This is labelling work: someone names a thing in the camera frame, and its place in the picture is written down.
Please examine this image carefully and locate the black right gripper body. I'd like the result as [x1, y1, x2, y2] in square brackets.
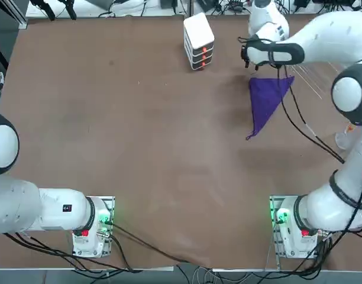
[240, 44, 250, 69]

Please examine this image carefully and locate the purple towel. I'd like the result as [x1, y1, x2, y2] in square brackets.
[245, 76, 296, 140]

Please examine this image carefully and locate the white mini drawer box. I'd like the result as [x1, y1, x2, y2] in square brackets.
[183, 12, 215, 72]

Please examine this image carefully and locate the clear bottle with blue cap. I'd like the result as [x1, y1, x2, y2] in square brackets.
[334, 121, 358, 151]

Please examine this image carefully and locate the black tripod leg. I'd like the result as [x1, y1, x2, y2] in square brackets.
[58, 0, 77, 20]
[30, 0, 56, 21]

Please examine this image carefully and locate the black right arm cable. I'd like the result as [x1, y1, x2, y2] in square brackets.
[238, 35, 346, 164]

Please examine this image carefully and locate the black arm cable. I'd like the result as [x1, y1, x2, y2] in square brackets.
[238, 35, 346, 164]
[3, 230, 140, 275]

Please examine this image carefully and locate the black cable across table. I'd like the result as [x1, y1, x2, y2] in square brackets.
[111, 223, 192, 264]

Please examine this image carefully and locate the aluminium frame rail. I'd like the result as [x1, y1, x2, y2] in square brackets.
[15, 0, 28, 30]

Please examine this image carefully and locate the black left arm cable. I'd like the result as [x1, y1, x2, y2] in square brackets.
[3, 230, 140, 275]

